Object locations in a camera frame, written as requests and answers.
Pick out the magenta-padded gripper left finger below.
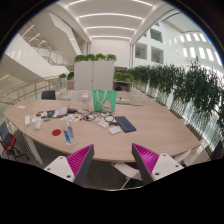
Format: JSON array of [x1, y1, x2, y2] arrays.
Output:
[[43, 143, 95, 187]]

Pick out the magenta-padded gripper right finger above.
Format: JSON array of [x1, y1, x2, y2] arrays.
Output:
[[131, 143, 185, 186]]

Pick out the clear blue-labelled water bottle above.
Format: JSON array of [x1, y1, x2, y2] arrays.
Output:
[[62, 120, 77, 147]]

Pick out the white chair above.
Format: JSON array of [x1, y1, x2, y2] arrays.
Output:
[[111, 161, 143, 189]]

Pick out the white mug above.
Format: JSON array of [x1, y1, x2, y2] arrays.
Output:
[[31, 115, 42, 130]]

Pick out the printed booklet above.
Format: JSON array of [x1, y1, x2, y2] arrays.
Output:
[[52, 105, 69, 118]]

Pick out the red and black chair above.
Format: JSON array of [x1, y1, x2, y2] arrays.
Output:
[[0, 120, 30, 161]]

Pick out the small white box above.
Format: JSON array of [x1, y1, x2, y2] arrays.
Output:
[[98, 119, 110, 128], [108, 125, 122, 135]]

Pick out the translucent shaker bottle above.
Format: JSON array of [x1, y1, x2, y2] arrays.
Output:
[[81, 92, 90, 112]]

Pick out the green tote bag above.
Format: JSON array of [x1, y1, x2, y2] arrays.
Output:
[[92, 89, 118, 114]]

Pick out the row of green hedge plants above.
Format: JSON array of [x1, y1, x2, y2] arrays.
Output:
[[128, 58, 224, 128]]

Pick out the glass balustrade with handrail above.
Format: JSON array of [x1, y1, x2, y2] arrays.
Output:
[[0, 75, 61, 106]]

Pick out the small planters with plants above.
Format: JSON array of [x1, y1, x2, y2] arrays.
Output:
[[58, 71, 75, 91]]

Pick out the wooden planter with plants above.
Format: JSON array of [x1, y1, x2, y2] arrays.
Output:
[[113, 71, 134, 93]]

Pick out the white cabinet topped with plants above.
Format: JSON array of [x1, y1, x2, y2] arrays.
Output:
[[73, 53, 118, 92]]

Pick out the ceiling light strips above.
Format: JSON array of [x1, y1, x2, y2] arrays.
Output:
[[68, 0, 154, 41]]

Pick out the black cables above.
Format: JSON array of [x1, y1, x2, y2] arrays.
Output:
[[83, 111, 116, 124]]

